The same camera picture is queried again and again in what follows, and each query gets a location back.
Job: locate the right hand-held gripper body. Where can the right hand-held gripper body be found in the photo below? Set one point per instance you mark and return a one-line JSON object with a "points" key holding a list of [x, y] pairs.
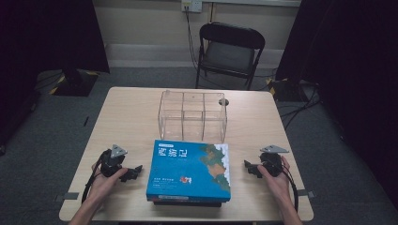
{"points": [[272, 162]]}

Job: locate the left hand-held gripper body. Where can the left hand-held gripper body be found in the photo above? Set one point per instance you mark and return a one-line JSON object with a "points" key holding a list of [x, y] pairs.
{"points": [[112, 162]]}

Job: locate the blue book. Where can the blue book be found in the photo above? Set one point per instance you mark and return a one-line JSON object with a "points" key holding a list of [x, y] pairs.
{"points": [[187, 168]]}

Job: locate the black book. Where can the black book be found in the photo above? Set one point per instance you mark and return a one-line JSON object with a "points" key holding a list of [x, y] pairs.
{"points": [[187, 204]]}

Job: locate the clear acrylic book rack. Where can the clear acrylic book rack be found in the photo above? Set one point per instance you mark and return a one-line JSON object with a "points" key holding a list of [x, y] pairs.
{"points": [[192, 125]]}

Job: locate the person's right hand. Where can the person's right hand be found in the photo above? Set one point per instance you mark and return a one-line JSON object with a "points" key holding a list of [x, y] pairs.
{"points": [[280, 187]]}

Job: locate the person's left hand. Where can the person's left hand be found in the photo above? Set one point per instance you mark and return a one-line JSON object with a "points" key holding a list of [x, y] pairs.
{"points": [[103, 187]]}

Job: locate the grey tape strip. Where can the grey tape strip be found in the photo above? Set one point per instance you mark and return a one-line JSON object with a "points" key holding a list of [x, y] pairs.
{"points": [[70, 196], [303, 193]]}

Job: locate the black pen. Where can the black pen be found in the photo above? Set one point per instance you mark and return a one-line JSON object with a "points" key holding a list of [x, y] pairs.
{"points": [[86, 121]]}

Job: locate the round table grommet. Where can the round table grommet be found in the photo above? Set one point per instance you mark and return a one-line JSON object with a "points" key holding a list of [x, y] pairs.
{"points": [[223, 102]]}

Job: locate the black stand base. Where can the black stand base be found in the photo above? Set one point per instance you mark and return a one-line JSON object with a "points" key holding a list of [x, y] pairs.
{"points": [[284, 90], [75, 82]]}

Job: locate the black folding chair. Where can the black folding chair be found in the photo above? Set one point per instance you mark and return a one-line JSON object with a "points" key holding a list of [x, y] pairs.
{"points": [[230, 56]]}

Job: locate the dark curtain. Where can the dark curtain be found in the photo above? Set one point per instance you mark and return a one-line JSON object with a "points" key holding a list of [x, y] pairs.
{"points": [[47, 31], [344, 47]]}

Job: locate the grey wall trunking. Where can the grey wall trunking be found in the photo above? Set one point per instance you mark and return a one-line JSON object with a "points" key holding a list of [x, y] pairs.
{"points": [[250, 2]]}

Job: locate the white wall socket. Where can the white wall socket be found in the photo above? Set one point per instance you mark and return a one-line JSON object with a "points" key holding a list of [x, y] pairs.
{"points": [[195, 5]]}

